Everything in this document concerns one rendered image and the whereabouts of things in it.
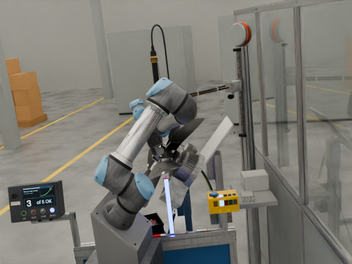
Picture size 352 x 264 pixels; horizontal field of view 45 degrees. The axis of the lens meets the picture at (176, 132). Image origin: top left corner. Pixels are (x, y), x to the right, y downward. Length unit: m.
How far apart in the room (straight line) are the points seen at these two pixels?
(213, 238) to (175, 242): 0.21
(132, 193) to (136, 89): 8.30
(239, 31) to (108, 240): 1.67
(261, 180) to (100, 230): 1.33
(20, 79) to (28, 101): 0.53
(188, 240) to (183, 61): 7.52
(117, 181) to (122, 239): 0.26
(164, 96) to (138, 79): 8.19
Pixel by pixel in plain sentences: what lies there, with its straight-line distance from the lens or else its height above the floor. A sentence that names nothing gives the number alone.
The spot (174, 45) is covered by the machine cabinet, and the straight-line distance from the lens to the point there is 9.67.
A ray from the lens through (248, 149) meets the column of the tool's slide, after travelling 3.05.
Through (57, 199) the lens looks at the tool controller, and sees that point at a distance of 2.32.
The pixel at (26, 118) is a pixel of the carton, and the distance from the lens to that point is 10.66.
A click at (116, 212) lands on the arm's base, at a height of 1.23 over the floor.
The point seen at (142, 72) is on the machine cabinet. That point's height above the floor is 1.00.
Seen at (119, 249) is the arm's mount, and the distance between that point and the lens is 1.90.
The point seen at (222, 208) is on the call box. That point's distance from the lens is 2.32.
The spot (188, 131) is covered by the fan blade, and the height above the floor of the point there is 1.34.
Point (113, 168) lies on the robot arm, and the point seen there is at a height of 1.44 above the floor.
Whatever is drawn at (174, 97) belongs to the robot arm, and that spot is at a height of 1.69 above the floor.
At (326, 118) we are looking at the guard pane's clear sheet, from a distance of 1.90.
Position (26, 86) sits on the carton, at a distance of 10.55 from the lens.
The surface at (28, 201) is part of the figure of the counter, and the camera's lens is 2.37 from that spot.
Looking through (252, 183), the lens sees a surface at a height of 0.92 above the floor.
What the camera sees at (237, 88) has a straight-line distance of 2.90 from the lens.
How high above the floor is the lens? 1.99
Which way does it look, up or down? 14 degrees down
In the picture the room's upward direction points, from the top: 6 degrees counter-clockwise
